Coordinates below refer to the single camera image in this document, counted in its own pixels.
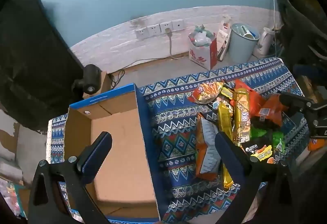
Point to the plain orange red packet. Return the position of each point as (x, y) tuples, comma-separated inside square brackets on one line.
[(255, 102)]

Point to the red orange chips bag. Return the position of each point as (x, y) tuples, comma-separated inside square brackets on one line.
[(204, 92)]

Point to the light blue trash bin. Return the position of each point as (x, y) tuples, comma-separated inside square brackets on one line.
[(240, 48)]

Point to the long yellow snack packet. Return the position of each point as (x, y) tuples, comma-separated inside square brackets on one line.
[(224, 122)]

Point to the blue rimmed cardboard box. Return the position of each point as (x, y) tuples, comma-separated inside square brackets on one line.
[(122, 152)]

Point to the black chair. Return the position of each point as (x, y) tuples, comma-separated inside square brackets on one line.
[(33, 60)]

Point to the black caster wheel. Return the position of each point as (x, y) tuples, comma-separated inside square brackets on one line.
[(90, 78)]

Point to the blue patterned tablecloth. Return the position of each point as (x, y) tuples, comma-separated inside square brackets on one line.
[(173, 122)]

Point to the gold biscuit packet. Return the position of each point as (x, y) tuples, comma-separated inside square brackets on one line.
[(242, 116)]

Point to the white kettle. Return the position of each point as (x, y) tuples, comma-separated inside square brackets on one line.
[(264, 42)]

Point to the orange and white snack bag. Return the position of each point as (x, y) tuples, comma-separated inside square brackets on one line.
[(208, 147)]

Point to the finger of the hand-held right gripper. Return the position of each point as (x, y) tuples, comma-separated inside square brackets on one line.
[(306, 70), (291, 102)]

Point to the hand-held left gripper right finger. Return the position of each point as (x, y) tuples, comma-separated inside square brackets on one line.
[(230, 157)]

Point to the white wall socket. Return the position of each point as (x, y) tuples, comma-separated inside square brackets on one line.
[(154, 30), (141, 33), (166, 27), (178, 25)]

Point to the red and white paper bag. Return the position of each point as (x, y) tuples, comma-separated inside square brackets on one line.
[(201, 56)]

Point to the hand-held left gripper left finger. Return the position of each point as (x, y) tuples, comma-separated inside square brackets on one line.
[(94, 160)]

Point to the small yellow snack packet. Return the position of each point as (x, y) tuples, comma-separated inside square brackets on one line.
[(226, 92)]

